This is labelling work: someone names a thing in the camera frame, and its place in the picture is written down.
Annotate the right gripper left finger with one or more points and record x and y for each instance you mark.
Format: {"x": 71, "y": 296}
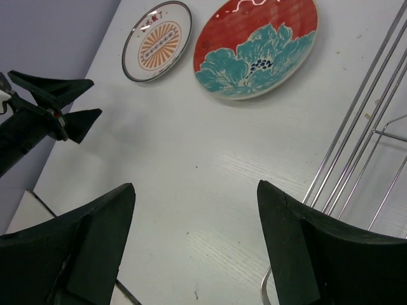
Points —
{"x": 71, "y": 259}

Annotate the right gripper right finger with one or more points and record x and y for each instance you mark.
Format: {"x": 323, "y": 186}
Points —
{"x": 316, "y": 259}

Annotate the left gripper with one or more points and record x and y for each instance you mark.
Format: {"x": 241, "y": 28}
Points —
{"x": 30, "y": 124}

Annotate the white plate orange sunburst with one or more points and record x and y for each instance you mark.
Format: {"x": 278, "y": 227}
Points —
{"x": 156, "y": 41}

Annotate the red plate teal flower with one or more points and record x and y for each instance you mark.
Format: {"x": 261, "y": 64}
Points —
{"x": 248, "y": 48}

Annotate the metal wire dish rack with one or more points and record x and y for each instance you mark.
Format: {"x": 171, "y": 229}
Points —
{"x": 333, "y": 187}

